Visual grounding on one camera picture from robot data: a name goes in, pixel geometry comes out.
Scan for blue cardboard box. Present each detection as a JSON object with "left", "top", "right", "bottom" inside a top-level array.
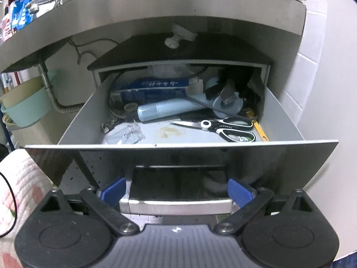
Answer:
[{"left": 111, "top": 77, "right": 191, "bottom": 104}]

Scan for dark wire under counter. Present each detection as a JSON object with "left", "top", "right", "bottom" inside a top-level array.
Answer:
[{"left": 68, "top": 38, "right": 121, "bottom": 64}]

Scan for black tangled items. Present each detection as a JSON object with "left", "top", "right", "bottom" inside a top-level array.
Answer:
[{"left": 206, "top": 66, "right": 263, "bottom": 107}]

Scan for black drawer with steel handle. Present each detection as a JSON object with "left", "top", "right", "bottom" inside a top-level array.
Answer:
[{"left": 25, "top": 32, "right": 340, "bottom": 216}]

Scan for white plastic pipe fitting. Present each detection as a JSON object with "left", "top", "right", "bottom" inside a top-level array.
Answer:
[{"left": 164, "top": 23, "right": 197, "bottom": 48}]

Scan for pink and white printed clothing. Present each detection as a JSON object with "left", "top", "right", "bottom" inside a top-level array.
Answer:
[{"left": 0, "top": 148, "right": 54, "bottom": 268}]

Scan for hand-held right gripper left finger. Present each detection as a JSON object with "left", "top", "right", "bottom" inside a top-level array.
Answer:
[{"left": 36, "top": 177, "right": 140, "bottom": 235}]

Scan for crumpled clear plastic wrap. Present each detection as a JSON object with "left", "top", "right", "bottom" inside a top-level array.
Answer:
[{"left": 116, "top": 121, "right": 146, "bottom": 145}]

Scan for flexible metal hose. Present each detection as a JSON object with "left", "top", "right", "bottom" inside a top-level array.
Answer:
[{"left": 38, "top": 58, "right": 85, "bottom": 114}]

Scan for grey tape roll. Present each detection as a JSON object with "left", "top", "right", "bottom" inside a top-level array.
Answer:
[{"left": 213, "top": 93, "right": 244, "bottom": 118}]

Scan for thin black cable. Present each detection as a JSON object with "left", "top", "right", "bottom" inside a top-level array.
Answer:
[{"left": 0, "top": 171, "right": 18, "bottom": 237}]

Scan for blue printed packet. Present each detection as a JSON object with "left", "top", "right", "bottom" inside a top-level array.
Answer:
[{"left": 9, "top": 0, "right": 37, "bottom": 32}]

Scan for black and white scissors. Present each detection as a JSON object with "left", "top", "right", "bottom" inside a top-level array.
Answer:
[{"left": 169, "top": 117, "right": 256, "bottom": 143}]

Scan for red packet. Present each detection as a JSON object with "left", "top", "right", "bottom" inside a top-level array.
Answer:
[{"left": 0, "top": 16, "right": 13, "bottom": 42}]

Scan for light blue cylindrical appliance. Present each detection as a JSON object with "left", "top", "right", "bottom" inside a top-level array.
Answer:
[{"left": 136, "top": 99, "right": 207, "bottom": 123}]

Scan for yellow utility knife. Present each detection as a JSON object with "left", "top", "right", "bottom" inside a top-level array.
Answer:
[{"left": 245, "top": 111, "right": 270, "bottom": 142}]

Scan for chrome faucet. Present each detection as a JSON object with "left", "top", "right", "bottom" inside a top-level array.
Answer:
[{"left": 25, "top": 0, "right": 63, "bottom": 14}]

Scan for green plastic basin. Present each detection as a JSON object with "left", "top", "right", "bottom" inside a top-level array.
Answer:
[{"left": 0, "top": 70, "right": 61, "bottom": 128}]

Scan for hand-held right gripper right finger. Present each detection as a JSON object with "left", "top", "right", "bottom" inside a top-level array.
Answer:
[{"left": 214, "top": 177, "right": 319, "bottom": 234}]

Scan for cream plastic basin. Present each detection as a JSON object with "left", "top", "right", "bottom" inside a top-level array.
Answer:
[{"left": 0, "top": 76, "right": 46, "bottom": 107}]

